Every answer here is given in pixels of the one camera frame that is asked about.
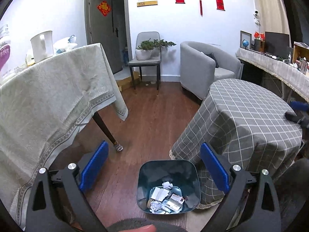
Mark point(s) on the white tissue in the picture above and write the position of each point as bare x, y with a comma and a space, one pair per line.
155, 207
167, 185

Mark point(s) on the dark grey door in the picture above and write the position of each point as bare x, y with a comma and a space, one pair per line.
110, 31

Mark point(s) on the black handbag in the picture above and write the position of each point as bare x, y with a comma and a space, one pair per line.
211, 55

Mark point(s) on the white security camera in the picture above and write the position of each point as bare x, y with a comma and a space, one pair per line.
256, 17

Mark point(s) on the grey armchair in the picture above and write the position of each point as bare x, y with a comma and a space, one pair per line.
197, 70

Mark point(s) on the dark wooden table leg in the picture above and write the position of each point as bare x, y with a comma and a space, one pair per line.
100, 123

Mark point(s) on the grey dining chair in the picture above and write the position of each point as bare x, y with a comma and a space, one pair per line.
154, 61

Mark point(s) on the grey checked tablecloth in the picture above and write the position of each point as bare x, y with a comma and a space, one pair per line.
245, 123

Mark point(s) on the cardboard box on floor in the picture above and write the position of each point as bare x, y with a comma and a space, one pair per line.
126, 83

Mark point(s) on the black monitor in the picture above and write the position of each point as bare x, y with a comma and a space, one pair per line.
277, 44

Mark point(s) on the beige curtain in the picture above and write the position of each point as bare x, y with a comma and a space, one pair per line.
272, 16

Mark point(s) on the right red hanging scroll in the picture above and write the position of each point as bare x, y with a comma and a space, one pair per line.
220, 5

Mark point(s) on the red white memory card package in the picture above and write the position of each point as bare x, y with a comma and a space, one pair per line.
174, 203

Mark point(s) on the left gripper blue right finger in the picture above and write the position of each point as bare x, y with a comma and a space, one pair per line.
216, 166

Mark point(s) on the dark teal trash bin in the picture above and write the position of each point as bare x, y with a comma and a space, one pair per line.
181, 173

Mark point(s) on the white box with qr label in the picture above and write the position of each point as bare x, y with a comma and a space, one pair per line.
159, 194

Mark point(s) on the white electric kettle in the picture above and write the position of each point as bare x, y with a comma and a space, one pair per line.
42, 46

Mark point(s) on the small blue globe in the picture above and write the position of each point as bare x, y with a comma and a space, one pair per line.
245, 43

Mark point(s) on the long side table beige cloth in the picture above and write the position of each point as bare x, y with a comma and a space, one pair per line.
289, 75

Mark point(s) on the small red flags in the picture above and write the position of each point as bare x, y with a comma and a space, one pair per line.
259, 36

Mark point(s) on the red fu door sticker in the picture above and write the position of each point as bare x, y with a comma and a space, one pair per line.
104, 8

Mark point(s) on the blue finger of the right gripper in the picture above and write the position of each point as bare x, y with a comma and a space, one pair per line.
302, 121
299, 106

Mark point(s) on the picture frame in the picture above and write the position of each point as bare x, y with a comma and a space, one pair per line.
247, 36

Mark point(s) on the potted green plant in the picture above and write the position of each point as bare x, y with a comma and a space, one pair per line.
145, 48

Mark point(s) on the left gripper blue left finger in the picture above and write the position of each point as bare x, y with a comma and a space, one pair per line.
90, 165

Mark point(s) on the wooden shelf organizer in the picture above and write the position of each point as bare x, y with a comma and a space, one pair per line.
300, 57

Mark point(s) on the beige tablecloth on dining table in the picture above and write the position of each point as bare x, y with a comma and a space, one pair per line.
43, 108

